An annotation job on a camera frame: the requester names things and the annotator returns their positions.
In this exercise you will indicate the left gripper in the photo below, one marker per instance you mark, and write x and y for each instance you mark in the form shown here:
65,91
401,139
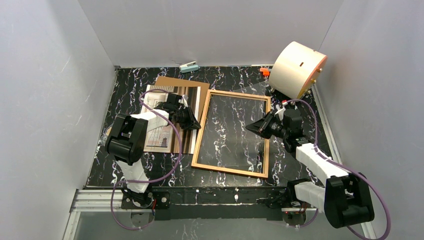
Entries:
182,115

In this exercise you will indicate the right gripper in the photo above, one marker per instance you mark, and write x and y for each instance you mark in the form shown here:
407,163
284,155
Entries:
269,125

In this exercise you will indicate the printed photo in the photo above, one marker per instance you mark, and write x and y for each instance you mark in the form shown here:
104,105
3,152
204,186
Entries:
164,139

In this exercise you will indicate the wooden picture frame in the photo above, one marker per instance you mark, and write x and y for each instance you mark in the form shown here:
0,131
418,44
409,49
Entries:
232,132

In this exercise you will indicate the brown backing board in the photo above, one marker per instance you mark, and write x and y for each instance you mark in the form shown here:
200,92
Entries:
204,87

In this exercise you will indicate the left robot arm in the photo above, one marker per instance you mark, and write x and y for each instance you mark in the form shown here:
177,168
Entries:
126,142

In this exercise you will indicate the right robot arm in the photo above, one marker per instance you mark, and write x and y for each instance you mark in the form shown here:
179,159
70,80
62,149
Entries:
344,197

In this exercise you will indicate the orange clip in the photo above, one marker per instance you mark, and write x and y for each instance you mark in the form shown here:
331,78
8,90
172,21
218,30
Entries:
265,71

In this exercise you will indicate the teal white small device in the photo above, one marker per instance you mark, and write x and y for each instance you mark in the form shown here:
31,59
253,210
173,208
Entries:
189,67

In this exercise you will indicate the white orange cylinder box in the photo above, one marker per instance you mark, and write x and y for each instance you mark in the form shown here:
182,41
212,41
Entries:
296,70

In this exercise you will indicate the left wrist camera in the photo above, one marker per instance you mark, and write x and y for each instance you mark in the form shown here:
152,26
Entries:
184,100

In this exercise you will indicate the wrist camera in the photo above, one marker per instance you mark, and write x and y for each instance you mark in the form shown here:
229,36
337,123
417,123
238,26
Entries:
184,100
280,109

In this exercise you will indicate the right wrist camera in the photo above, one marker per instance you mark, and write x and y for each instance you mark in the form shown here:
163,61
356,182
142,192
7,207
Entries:
280,109

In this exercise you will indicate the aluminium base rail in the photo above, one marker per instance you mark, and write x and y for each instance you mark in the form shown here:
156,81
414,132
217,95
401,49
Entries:
98,215

